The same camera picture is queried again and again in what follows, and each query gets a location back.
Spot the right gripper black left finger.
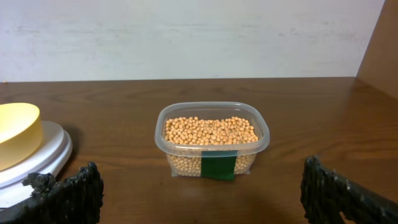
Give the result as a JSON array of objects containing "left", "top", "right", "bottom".
[{"left": 1, "top": 162, "right": 104, "bottom": 224}]

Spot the clear plastic soybean container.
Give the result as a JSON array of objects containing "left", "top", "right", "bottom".
[{"left": 154, "top": 101, "right": 270, "bottom": 177}]

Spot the green tape strip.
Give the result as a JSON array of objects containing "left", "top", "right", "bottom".
[{"left": 200, "top": 151, "right": 237, "bottom": 181}]

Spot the white digital kitchen scale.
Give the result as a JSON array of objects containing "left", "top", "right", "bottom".
[{"left": 1, "top": 121, "right": 73, "bottom": 208}]

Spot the yellow plastic bowl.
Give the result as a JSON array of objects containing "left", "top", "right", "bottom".
[{"left": 1, "top": 103, "right": 44, "bottom": 170}]

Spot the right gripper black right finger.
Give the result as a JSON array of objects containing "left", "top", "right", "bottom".
[{"left": 300, "top": 156, "right": 397, "bottom": 224}]

